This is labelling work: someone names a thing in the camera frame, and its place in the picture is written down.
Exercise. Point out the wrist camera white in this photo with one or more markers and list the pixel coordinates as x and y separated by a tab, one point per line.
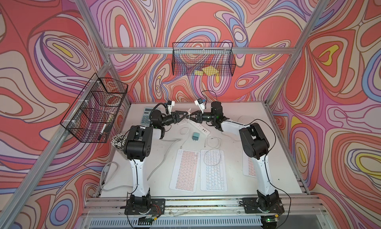
170	104
201	103

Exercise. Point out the clear cup of pens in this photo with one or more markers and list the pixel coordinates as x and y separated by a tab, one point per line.
119	141

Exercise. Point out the yellow sticky notes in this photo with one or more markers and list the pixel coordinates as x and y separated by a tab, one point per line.
208	71

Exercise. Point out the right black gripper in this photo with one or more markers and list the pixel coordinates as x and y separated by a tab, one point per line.
196	113

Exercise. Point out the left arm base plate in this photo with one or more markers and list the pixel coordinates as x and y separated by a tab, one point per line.
145	206

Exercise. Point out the white power strip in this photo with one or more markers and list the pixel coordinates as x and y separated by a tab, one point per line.
202	129

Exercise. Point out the pink keyboard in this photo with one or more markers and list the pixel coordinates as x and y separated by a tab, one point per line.
248	166
185	171

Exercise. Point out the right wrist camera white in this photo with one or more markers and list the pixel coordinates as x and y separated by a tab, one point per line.
201	103

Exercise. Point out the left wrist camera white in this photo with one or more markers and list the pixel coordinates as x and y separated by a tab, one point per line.
170	104

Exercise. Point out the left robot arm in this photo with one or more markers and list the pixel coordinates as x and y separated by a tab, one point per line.
138	140

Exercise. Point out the black wire basket back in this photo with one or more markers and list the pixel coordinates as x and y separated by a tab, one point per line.
190	56

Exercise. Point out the black wire basket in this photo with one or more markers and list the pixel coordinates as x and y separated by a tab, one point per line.
98	103
190	56

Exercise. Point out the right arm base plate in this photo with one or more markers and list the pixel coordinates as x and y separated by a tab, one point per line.
261	206

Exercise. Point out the teal USB charger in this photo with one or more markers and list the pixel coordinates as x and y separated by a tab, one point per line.
195	136

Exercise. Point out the black wire basket left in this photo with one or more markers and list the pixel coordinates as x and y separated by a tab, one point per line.
98	103

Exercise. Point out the white keyboard middle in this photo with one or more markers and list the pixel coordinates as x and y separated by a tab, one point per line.
213	171

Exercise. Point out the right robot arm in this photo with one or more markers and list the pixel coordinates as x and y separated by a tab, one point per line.
254	142

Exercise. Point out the blue calculator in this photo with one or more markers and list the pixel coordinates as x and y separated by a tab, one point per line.
145	120

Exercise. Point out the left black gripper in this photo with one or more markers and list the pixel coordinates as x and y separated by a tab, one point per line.
172	116

